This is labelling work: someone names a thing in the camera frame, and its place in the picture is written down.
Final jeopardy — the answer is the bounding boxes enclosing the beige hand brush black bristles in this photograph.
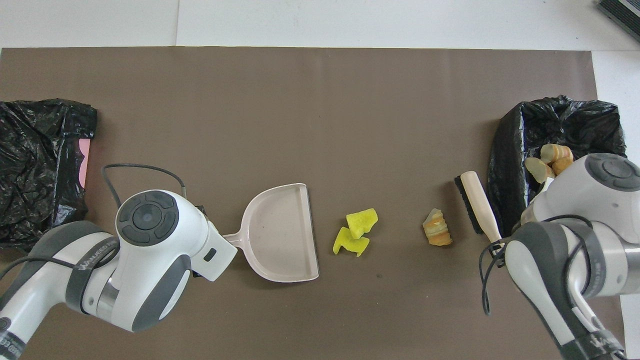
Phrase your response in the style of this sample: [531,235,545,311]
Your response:
[453,170,504,247]

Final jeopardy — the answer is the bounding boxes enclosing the striped croissant piece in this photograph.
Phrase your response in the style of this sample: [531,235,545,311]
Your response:
[540,143,574,163]
[423,208,453,247]

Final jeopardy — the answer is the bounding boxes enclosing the pale bread chunk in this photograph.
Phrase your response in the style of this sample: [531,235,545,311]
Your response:
[524,157,555,185]

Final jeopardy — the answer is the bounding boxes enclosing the yellow sponge piece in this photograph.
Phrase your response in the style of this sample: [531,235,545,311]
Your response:
[333,226,371,258]
[346,208,379,240]

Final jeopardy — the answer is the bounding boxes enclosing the beige plastic dustpan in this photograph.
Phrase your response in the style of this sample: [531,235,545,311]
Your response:
[222,183,320,284]

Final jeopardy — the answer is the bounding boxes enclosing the black bagged trash bin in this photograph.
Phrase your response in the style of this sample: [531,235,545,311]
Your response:
[487,95,628,238]

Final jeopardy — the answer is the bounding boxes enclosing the black bagged pink bin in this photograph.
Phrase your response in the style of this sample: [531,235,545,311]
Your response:
[0,98,98,251]

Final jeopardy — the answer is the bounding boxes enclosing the brown table mat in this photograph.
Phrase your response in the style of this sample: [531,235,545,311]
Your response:
[0,47,627,360]

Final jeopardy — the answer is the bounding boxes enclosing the dark ribbed device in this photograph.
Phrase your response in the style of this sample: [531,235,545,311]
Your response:
[596,0,640,42]

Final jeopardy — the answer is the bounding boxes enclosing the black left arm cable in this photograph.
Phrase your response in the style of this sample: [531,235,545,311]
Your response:
[0,163,188,281]

